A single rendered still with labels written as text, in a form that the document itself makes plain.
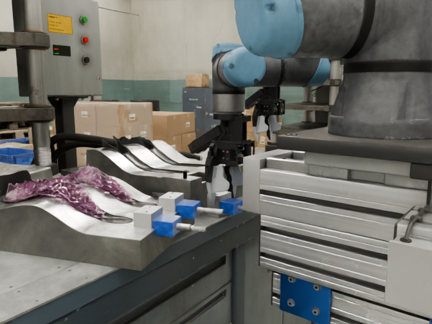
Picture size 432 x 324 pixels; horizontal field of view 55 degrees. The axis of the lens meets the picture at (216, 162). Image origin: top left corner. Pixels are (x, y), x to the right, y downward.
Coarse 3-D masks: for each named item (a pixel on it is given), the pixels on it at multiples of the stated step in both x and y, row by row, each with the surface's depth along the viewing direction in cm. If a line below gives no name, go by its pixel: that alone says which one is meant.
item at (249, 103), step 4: (256, 92) 147; (260, 92) 146; (252, 96) 149; (256, 96) 147; (260, 96) 147; (248, 100) 150; (252, 100) 149; (248, 104) 151; (252, 104) 152; (248, 108) 153
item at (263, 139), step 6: (252, 108) 775; (246, 114) 784; (252, 114) 776; (252, 126) 783; (252, 132) 794; (264, 132) 769; (252, 138) 784; (258, 138) 779; (264, 138) 772; (258, 144) 780; (264, 144) 773
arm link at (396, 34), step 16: (368, 0) 49; (384, 0) 50; (400, 0) 50; (416, 0) 51; (368, 16) 50; (384, 16) 50; (400, 16) 51; (416, 16) 51; (368, 32) 51; (384, 32) 51; (400, 32) 51; (416, 32) 51; (352, 48) 53; (368, 48) 53; (384, 48) 52; (400, 48) 52; (416, 48) 52
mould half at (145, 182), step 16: (128, 144) 126; (160, 144) 131; (96, 160) 114; (112, 160) 111; (128, 160) 114; (144, 160) 118; (160, 160) 122; (176, 160) 125; (192, 160) 128; (112, 176) 112; (128, 176) 108; (144, 176) 105; (160, 176) 102; (176, 176) 101; (192, 176) 101; (224, 176) 108; (144, 192) 106; (160, 192) 102; (192, 192) 98; (240, 192) 116
